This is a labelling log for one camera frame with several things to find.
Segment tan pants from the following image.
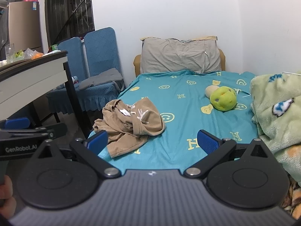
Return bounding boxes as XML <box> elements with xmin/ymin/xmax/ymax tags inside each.
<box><xmin>93</xmin><ymin>98</ymin><xmax>166</xmax><ymax>159</ymax></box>

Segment beige pillow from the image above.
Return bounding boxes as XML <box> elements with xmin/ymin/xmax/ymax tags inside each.
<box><xmin>140</xmin><ymin>36</ymin><xmax>218</xmax><ymax>42</ymax></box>

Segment clear glass cup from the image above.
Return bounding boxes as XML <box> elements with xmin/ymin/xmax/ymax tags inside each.
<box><xmin>5</xmin><ymin>43</ymin><xmax>16</xmax><ymax>64</ymax></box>

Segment plastic bag with oranges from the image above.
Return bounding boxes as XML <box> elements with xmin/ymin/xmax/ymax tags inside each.
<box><xmin>24</xmin><ymin>48</ymin><xmax>44</xmax><ymax>60</ymax></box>

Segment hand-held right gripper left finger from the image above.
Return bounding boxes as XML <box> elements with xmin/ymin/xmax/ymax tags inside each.
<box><xmin>32</xmin><ymin>130</ymin><xmax>121</xmax><ymax>178</ymax></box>

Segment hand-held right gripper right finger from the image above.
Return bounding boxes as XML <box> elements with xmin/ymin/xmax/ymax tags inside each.
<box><xmin>183</xmin><ymin>129</ymin><xmax>274</xmax><ymax>179</ymax></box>

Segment brown fridge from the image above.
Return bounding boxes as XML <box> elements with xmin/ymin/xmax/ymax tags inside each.
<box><xmin>8</xmin><ymin>1</ymin><xmax>44</xmax><ymax>55</ymax></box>

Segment white desk black legs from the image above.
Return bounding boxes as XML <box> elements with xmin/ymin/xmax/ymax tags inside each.
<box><xmin>0</xmin><ymin>50</ymin><xmax>93</xmax><ymax>140</ymax></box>

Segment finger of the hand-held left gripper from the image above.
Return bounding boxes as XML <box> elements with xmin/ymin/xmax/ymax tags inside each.
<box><xmin>35</xmin><ymin>122</ymin><xmax>68</xmax><ymax>139</ymax></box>
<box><xmin>0</xmin><ymin>117</ymin><xmax>48</xmax><ymax>133</ymax></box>

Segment grey folded cloth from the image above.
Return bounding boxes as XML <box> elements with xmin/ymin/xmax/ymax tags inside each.
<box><xmin>78</xmin><ymin>68</ymin><xmax>124</xmax><ymax>90</ymax></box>

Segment bed with teal printed sheet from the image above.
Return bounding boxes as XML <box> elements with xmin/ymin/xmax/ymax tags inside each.
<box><xmin>88</xmin><ymin>70</ymin><xmax>262</xmax><ymax>170</ymax></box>

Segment green fleece blanket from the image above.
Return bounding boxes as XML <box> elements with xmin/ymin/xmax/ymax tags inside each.
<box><xmin>249</xmin><ymin>72</ymin><xmax>301</xmax><ymax>182</ymax></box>

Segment small blue white toy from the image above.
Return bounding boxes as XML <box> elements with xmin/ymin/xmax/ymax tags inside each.
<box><xmin>57</xmin><ymin>76</ymin><xmax>80</xmax><ymax>89</ymax></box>

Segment grey pillow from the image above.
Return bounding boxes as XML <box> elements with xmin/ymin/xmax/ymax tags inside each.
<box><xmin>140</xmin><ymin>38</ymin><xmax>222</xmax><ymax>74</ymax></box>

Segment tiger print blanket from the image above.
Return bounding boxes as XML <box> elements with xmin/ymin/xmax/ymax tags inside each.
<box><xmin>281</xmin><ymin>174</ymin><xmax>301</xmax><ymax>218</ymax></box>

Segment blue covered chair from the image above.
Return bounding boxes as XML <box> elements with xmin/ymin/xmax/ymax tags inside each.
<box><xmin>57</xmin><ymin>37</ymin><xmax>88</xmax><ymax>90</ymax></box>
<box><xmin>46</xmin><ymin>27</ymin><xmax>126</xmax><ymax>123</ymax></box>

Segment dark window with grille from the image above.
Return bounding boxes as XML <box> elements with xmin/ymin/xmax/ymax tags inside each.
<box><xmin>45</xmin><ymin>0</ymin><xmax>96</xmax><ymax>48</ymax></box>

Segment person's left hand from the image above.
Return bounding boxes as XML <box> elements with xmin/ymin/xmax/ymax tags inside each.
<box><xmin>0</xmin><ymin>175</ymin><xmax>17</xmax><ymax>216</ymax></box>

